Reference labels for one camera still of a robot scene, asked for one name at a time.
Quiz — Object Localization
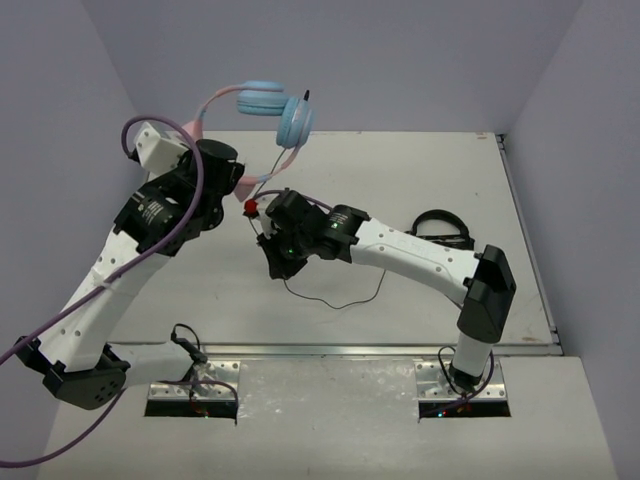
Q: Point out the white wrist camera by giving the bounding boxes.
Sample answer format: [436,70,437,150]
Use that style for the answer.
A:
[243,199,277,239]
[131,122,189,176]

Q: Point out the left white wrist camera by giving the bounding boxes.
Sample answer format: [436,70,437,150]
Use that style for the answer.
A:
[131,122,189,176]

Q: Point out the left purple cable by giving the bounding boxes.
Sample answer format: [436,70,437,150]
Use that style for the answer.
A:
[0,116,241,467]

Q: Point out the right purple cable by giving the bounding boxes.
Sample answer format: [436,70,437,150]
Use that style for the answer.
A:
[254,188,501,406]

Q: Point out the purple cable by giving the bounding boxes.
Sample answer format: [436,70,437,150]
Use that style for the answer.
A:
[254,188,501,406]
[0,116,241,467]

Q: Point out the pink blue cat-ear headphones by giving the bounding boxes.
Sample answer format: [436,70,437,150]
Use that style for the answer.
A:
[179,79,318,199]

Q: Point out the metal table rail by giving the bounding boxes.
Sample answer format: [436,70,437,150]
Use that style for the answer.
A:
[202,343,564,358]

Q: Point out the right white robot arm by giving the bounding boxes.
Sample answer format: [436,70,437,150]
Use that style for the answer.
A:
[245,189,516,392]

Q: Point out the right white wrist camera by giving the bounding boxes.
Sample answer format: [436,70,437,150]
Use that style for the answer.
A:
[243,199,277,239]

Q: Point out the black headphones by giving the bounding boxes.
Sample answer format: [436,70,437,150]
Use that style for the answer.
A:
[410,209,475,251]

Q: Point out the metal base plate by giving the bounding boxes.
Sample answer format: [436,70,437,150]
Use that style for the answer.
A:
[414,358,508,403]
[147,360,241,402]

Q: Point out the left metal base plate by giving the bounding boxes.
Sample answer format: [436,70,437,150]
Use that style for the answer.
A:
[147,360,241,402]

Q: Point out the thin black audio cable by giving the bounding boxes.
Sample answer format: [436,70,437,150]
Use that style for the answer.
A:
[249,88,386,310]

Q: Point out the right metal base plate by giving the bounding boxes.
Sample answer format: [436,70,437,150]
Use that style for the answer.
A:
[414,358,508,403]

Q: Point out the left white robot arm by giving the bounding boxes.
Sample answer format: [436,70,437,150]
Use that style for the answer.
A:
[17,139,244,410]

